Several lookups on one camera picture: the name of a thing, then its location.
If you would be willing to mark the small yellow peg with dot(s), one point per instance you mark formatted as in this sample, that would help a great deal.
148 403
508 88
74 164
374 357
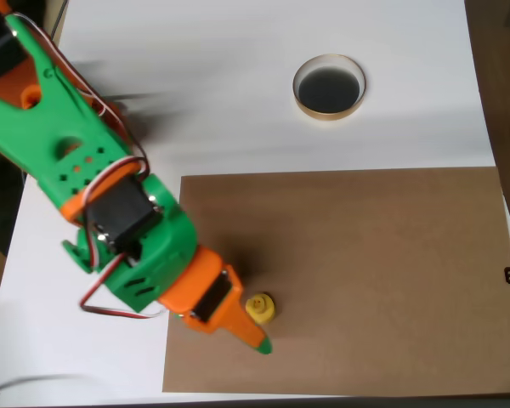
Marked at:
261 308

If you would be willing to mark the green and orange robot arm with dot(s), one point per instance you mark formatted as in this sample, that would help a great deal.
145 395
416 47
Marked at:
68 140

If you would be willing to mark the round dish with gold rim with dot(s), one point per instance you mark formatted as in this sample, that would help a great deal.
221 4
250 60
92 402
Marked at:
329 87

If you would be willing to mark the white sheet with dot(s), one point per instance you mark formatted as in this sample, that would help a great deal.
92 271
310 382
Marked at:
110 361

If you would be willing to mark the brown rectangular board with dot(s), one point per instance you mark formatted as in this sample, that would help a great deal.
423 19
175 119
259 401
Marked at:
365 255

